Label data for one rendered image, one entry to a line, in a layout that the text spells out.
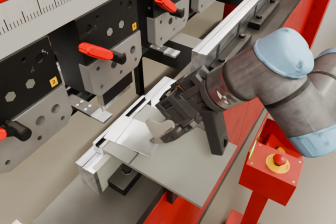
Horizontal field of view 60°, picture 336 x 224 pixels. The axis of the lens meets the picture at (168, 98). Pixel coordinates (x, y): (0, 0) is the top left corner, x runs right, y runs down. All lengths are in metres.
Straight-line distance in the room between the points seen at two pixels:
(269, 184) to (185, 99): 0.54
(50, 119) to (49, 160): 1.54
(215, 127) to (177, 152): 0.17
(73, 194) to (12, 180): 1.25
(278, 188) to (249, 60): 0.63
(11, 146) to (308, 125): 0.42
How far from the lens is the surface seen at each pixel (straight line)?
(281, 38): 0.42
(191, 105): 0.54
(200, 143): 0.70
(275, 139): 1.12
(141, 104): 0.79
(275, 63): 0.42
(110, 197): 0.78
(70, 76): 0.58
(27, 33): 0.43
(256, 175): 0.99
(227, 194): 1.80
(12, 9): 0.41
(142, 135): 0.72
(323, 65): 0.55
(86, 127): 2.14
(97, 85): 0.55
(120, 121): 0.75
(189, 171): 0.66
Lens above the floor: 1.55
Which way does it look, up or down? 43 degrees down
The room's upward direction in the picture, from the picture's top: straight up
